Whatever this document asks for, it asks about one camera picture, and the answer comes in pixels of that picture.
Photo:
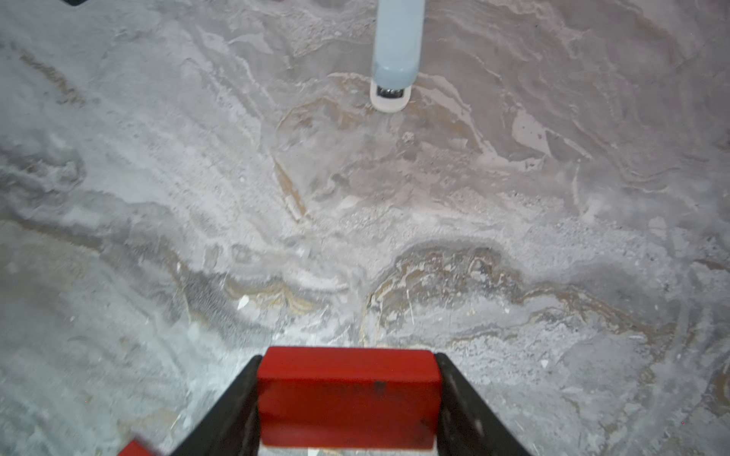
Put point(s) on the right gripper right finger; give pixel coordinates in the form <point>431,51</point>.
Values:
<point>466,424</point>

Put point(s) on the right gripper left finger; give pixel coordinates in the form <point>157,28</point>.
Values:
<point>232,426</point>

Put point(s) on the red block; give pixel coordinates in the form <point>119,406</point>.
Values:
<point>372,399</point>
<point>137,447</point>

